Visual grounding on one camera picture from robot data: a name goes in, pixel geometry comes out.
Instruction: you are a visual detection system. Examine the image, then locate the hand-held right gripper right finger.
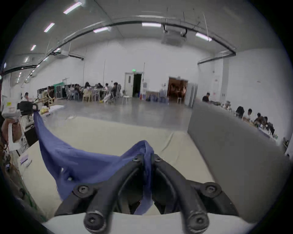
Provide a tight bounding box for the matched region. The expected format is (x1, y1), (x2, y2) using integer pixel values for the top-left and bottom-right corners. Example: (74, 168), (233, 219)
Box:
(151, 154), (239, 233)

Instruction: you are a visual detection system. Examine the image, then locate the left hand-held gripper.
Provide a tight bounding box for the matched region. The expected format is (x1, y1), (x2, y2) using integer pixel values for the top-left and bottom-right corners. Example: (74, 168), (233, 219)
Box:
(2, 101), (39, 122)

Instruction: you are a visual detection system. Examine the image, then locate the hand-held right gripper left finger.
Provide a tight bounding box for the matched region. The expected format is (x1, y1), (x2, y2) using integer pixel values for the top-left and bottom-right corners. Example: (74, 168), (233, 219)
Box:
(54, 154), (145, 233)

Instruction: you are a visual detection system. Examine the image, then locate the blue shirt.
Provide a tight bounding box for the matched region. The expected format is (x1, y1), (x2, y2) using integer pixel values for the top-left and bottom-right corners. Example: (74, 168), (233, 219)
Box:
(33, 111), (155, 216)

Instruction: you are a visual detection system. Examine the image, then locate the person's left hand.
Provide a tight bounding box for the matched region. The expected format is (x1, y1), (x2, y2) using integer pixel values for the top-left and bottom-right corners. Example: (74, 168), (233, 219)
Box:
(2, 120), (23, 144)

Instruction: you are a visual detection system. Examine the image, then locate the bed with beige sheet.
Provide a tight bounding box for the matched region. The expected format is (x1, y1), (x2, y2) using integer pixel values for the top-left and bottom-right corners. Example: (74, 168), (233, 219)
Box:
(18, 115), (220, 220)

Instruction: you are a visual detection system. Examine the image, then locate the beige plastic chair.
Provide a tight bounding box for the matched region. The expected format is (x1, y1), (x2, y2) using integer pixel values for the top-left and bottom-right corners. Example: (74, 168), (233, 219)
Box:
(82, 89), (93, 102)

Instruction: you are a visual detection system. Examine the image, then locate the group of people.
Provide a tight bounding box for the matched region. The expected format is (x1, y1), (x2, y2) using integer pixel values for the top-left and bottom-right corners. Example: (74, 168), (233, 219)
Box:
(65, 82), (123, 104)
(236, 106), (276, 136)

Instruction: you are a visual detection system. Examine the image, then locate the group of water jugs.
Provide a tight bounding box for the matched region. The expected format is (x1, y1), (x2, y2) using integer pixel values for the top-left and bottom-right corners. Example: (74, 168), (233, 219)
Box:
(146, 90), (170, 104)

